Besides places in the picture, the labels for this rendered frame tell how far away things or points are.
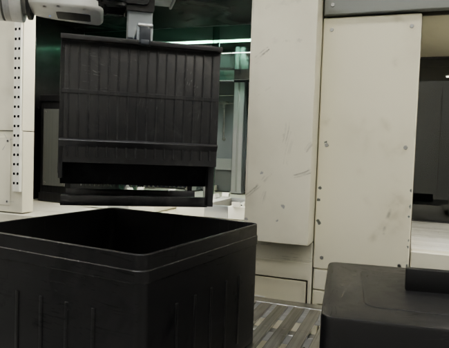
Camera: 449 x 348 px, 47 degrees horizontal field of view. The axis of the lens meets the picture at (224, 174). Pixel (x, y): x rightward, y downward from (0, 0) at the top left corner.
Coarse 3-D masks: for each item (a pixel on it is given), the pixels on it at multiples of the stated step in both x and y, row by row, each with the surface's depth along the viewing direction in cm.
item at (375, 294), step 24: (336, 264) 81; (360, 264) 82; (336, 288) 67; (360, 288) 68; (384, 288) 68; (408, 288) 67; (432, 288) 66; (336, 312) 57; (360, 312) 57; (384, 312) 58; (408, 312) 58; (432, 312) 58; (336, 336) 56; (360, 336) 55; (384, 336) 54; (408, 336) 54; (432, 336) 53
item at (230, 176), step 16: (16, 48) 117; (224, 80) 187; (240, 80) 185; (224, 96) 195; (240, 96) 187; (224, 112) 194; (240, 112) 187; (224, 128) 196; (240, 128) 187; (224, 144) 196; (240, 144) 188; (224, 160) 195; (240, 160) 188; (224, 176) 197; (240, 176) 188; (240, 192) 188
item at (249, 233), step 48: (0, 240) 59; (48, 240) 56; (96, 240) 83; (144, 240) 83; (192, 240) 79; (240, 240) 69; (0, 288) 60; (48, 288) 56; (96, 288) 53; (144, 288) 51; (192, 288) 58; (240, 288) 70; (0, 336) 60; (48, 336) 56; (96, 336) 53; (144, 336) 51; (192, 336) 59; (240, 336) 70
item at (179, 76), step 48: (96, 48) 65; (144, 48) 66; (192, 48) 66; (96, 96) 65; (144, 96) 66; (192, 96) 68; (96, 144) 65; (144, 144) 66; (192, 144) 68; (96, 192) 80; (144, 192) 82; (192, 192) 84
